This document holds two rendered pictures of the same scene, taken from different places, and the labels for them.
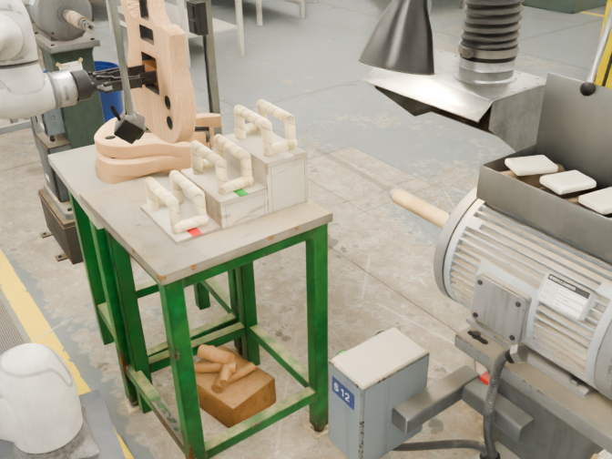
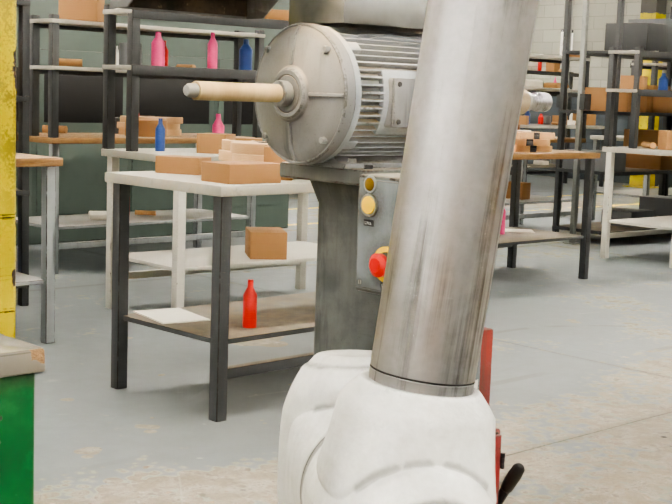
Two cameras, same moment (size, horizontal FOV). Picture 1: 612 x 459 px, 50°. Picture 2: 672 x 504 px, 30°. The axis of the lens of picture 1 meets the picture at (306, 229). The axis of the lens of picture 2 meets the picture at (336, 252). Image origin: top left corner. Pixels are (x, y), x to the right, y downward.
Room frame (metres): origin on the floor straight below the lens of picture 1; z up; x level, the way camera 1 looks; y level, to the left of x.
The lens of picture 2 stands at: (1.30, 1.94, 1.25)
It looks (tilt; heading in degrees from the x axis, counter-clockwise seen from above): 7 degrees down; 263
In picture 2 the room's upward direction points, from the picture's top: 2 degrees clockwise
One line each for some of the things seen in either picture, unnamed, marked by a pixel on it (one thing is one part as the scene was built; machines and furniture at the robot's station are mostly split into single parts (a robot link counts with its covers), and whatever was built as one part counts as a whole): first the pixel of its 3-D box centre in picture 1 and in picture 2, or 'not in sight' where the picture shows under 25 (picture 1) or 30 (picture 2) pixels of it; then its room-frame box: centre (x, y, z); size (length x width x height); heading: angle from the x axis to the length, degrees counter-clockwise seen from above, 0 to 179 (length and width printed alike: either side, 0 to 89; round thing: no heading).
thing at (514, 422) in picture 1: (496, 409); not in sight; (0.87, -0.34, 1.02); 0.13 x 0.04 x 0.04; 36
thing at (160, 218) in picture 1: (179, 217); not in sight; (1.77, 0.38, 0.94); 0.27 x 0.15 x 0.01; 35
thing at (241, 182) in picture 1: (236, 184); not in sight; (1.77, 0.20, 1.04); 0.11 x 0.03 x 0.03; 125
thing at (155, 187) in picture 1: (160, 192); not in sight; (1.74, 0.42, 1.04); 0.20 x 0.03 x 0.03; 34
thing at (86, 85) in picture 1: (90, 83); not in sight; (1.66, 0.54, 1.39); 0.09 x 0.08 x 0.07; 124
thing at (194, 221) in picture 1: (190, 223); not in sight; (1.68, 0.34, 0.96); 0.11 x 0.03 x 0.03; 125
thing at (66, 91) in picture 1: (62, 88); not in sight; (1.62, 0.61, 1.39); 0.09 x 0.06 x 0.09; 34
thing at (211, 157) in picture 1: (207, 154); not in sight; (1.83, 0.29, 1.12); 0.20 x 0.03 x 0.03; 34
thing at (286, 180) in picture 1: (264, 168); not in sight; (1.93, 0.13, 1.02); 0.27 x 0.15 x 0.17; 35
